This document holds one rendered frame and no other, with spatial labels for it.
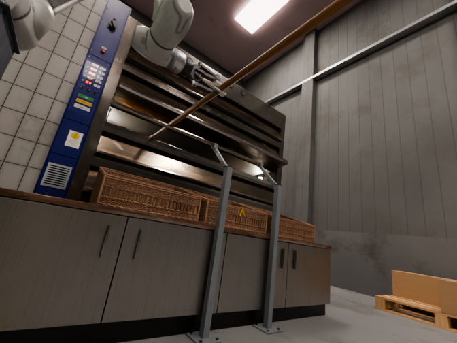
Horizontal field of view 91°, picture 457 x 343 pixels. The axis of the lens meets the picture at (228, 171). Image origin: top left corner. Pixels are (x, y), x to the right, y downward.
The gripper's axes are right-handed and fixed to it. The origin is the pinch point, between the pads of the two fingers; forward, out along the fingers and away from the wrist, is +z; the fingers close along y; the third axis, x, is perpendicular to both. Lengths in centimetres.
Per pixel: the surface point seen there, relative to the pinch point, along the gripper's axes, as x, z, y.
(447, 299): 30, 260, 92
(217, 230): -29, 33, 64
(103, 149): -89, -30, 22
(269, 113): -86, 124, -80
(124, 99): -86, -27, -18
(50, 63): -91, -73, -22
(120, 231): -36, -18, 72
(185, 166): -90, 33, 14
